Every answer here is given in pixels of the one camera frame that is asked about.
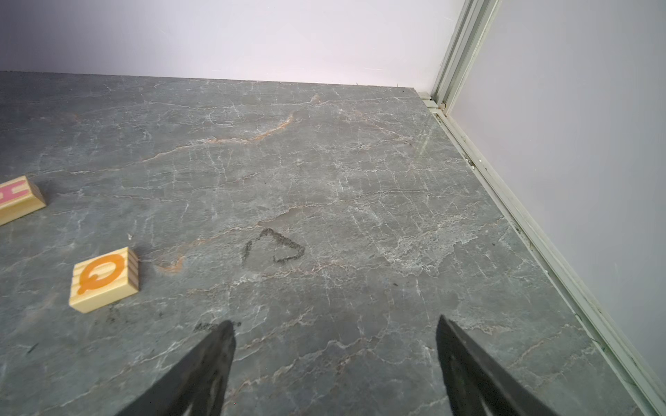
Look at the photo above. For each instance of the wooden block orange Q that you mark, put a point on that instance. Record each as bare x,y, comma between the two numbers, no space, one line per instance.
103,280

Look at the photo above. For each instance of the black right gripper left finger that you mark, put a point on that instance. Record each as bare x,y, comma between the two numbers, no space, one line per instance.
196,384

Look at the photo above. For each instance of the aluminium frame rail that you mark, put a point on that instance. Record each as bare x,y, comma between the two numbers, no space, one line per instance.
470,31

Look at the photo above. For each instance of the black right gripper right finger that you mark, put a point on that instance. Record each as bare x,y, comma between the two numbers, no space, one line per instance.
476,384

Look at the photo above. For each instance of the wooden block pink H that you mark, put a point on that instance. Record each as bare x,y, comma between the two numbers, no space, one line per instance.
19,197

